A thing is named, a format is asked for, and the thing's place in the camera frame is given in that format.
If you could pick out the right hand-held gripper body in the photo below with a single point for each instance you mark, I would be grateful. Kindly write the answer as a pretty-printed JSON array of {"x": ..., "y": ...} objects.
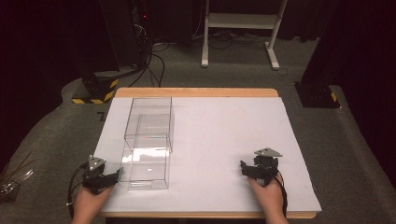
[{"x": 267, "y": 166}]

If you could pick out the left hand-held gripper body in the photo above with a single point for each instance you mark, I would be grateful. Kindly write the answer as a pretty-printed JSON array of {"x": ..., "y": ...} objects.
[{"x": 94, "y": 177}]

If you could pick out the clear plastic box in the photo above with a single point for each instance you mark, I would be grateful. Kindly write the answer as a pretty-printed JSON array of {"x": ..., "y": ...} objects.
[
  {"x": 146, "y": 165},
  {"x": 149, "y": 119}
]

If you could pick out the person's left hand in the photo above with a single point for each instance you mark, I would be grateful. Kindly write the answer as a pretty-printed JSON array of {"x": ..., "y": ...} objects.
[{"x": 91, "y": 203}]

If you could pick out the person's right hand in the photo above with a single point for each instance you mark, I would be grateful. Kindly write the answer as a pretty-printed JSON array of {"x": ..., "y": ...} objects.
[{"x": 270, "y": 199}]

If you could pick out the white paper table cover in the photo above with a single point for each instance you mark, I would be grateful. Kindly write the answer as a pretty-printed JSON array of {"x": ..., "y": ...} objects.
[{"x": 224, "y": 140}]

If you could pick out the black yellow striped stand base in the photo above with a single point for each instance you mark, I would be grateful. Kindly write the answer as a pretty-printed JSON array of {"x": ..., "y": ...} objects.
[{"x": 98, "y": 88}]

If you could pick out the dark equipment rack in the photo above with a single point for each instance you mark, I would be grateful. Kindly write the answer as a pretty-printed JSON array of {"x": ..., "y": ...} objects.
[{"x": 141, "y": 28}]

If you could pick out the dark curtain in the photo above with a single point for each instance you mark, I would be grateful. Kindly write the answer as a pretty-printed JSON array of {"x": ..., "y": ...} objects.
[
  {"x": 364, "y": 56},
  {"x": 40, "y": 40}
]

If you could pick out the white metal stand frame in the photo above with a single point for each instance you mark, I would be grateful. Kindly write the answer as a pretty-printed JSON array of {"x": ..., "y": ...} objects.
[{"x": 239, "y": 21}]

